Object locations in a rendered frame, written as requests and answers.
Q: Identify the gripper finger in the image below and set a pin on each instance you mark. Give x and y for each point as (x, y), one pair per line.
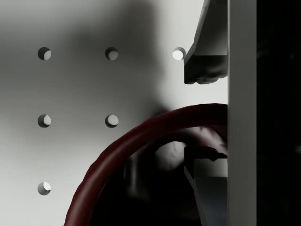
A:
(207, 68)
(209, 188)

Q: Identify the red mug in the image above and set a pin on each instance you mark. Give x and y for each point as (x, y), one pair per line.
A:
(117, 150)

